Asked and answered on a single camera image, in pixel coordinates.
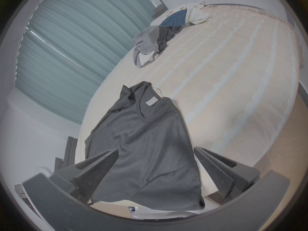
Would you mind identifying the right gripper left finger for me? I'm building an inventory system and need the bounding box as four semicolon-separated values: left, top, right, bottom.
49;149;119;203

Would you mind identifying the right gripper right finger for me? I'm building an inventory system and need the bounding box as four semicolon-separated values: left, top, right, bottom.
194;146;260;199

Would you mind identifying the black T-shirt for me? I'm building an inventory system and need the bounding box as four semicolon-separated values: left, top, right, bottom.
85;81;205;211

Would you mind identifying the bed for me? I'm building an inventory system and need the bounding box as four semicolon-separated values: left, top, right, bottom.
77;0;308;212

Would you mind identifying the pile of clothes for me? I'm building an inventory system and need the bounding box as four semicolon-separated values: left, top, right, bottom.
132;5;212;68

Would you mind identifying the black chest of drawers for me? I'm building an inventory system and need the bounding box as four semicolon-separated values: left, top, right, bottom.
54;136;78;171

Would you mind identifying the blue-green curtain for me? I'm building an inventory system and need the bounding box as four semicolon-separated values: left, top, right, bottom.
26;0;160;81
14;29;104;126

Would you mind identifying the white printed pillow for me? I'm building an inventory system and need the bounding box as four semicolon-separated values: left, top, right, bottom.
150;1;205;26

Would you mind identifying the grey bedside table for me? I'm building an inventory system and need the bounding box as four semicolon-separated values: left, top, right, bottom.
153;5;167;17

